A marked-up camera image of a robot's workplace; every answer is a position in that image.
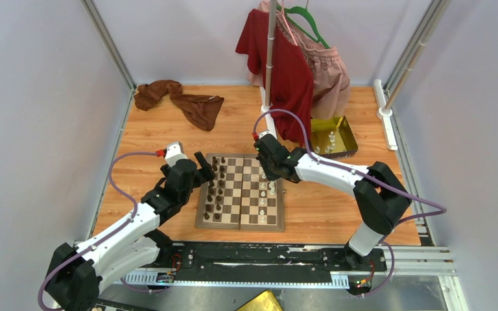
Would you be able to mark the pink hanging garment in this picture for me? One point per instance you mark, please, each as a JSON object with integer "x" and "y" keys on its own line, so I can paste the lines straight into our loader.
{"x": 330, "y": 76}

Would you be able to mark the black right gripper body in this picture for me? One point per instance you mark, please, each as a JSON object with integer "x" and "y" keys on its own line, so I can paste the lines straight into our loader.
{"x": 269, "y": 168}

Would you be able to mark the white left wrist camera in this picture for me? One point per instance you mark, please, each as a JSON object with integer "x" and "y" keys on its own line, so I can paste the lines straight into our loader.
{"x": 174, "y": 152}

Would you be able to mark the yellow object at bottom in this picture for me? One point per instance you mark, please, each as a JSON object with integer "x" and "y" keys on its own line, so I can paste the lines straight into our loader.
{"x": 265, "y": 301}

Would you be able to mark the brown crumpled cloth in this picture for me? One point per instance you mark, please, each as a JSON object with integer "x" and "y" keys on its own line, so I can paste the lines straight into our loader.
{"x": 200, "y": 110}

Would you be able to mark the white clothes rack stand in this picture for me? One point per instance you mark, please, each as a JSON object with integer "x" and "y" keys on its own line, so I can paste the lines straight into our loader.
{"x": 266, "y": 90}

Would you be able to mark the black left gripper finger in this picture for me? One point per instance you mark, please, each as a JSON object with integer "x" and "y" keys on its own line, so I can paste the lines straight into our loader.
{"x": 206, "y": 171}
{"x": 165, "y": 169}

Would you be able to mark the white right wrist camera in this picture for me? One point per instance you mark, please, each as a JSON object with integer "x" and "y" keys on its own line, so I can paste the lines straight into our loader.
{"x": 266, "y": 132}

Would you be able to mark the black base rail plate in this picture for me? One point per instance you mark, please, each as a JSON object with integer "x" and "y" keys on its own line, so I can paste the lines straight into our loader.
{"x": 254, "y": 265}

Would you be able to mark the yellow transparent tray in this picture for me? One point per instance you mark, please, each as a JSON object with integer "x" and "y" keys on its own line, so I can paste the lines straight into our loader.
{"x": 346, "y": 145}

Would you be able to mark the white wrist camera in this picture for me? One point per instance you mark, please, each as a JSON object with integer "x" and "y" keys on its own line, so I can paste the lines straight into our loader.
{"x": 266, "y": 132}
{"x": 174, "y": 152}

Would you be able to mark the white corner rack foot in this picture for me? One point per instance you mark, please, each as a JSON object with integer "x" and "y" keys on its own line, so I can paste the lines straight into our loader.
{"x": 384, "y": 115}

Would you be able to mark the green clothes hanger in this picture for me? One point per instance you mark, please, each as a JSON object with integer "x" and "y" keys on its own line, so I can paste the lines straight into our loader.
{"x": 304, "y": 13}

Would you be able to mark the white chess pieces in tray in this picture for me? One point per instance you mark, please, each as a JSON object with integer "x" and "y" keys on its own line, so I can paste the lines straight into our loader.
{"x": 325, "y": 142}

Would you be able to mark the wooden chess board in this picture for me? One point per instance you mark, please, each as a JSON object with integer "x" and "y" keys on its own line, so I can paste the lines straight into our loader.
{"x": 240, "y": 203}

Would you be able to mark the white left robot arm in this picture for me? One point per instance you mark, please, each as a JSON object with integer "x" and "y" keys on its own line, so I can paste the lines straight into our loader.
{"x": 77, "y": 275}

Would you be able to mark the red hanging shirt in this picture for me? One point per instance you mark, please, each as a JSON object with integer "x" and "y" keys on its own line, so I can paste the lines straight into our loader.
{"x": 291, "y": 79}

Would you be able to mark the dark chess piece king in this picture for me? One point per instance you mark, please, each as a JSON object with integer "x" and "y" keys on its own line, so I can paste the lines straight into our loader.
{"x": 211, "y": 191}

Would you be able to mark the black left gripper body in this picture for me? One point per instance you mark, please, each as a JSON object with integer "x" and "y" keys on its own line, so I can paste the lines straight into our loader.
{"x": 199, "y": 179}

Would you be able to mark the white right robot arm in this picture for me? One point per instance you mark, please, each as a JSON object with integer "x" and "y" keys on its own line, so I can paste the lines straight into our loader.
{"x": 380, "y": 197}

